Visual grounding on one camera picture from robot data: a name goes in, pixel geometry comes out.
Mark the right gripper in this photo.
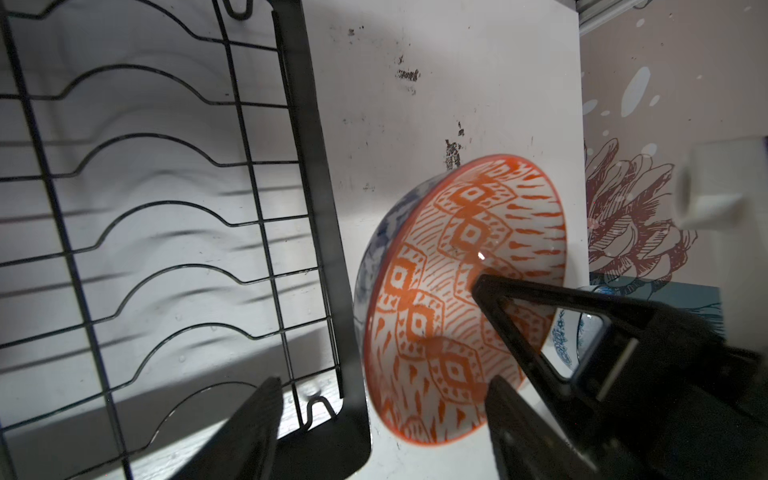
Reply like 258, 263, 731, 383
472, 274, 767, 479

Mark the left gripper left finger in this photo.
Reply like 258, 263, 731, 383
173, 377, 283, 480

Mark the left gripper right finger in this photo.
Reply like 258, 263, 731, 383
485, 376, 599, 479

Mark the red patterned bowl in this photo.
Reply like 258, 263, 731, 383
354, 154, 568, 446

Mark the black wire dish rack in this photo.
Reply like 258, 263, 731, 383
1, 1, 371, 479

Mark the blue white floral bowl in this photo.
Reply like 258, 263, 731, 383
551, 309, 603, 371

